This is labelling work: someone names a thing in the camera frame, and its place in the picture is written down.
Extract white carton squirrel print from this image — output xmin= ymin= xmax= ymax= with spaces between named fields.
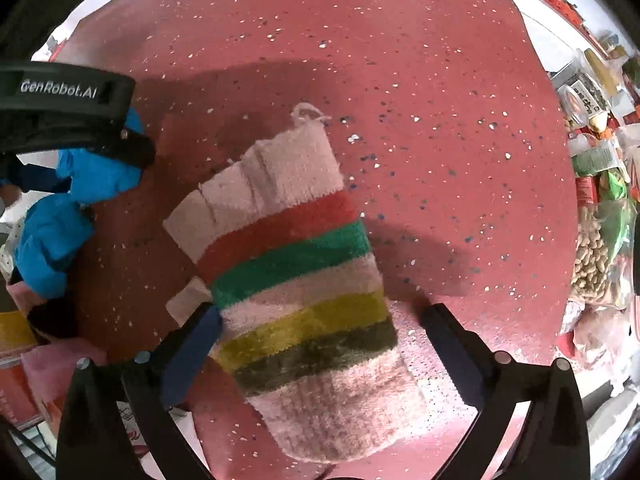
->
xmin=116 ymin=399 xmax=198 ymax=466

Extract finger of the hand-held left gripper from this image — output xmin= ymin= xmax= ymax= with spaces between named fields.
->
xmin=75 ymin=125 xmax=157 ymax=170

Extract clear jar gold lid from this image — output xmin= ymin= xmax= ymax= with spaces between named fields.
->
xmin=555 ymin=67 xmax=613 ymax=126

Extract clear bag of peanuts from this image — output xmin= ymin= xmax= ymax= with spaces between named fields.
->
xmin=570 ymin=205 xmax=636 ymax=306

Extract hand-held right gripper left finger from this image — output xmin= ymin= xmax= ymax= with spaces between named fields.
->
xmin=55 ymin=301 xmax=223 ymax=480

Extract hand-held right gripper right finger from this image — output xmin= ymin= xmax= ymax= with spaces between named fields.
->
xmin=420 ymin=302 xmax=593 ymax=480

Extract pink carton red label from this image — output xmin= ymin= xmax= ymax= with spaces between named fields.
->
xmin=0 ymin=310 xmax=56 ymax=428

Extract blue puffy cloth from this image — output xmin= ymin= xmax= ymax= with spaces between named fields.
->
xmin=0 ymin=107 xmax=148 ymax=301

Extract green snack packet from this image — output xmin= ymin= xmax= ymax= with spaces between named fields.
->
xmin=600 ymin=170 xmax=632 ymax=211

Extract white and green packet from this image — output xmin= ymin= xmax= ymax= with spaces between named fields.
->
xmin=572 ymin=142 xmax=621 ymax=176

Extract pinkish net bag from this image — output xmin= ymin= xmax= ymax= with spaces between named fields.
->
xmin=560 ymin=305 xmax=636 ymax=371

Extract striped fuzzy cloth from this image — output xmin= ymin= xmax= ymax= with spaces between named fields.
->
xmin=164 ymin=102 xmax=433 ymax=463

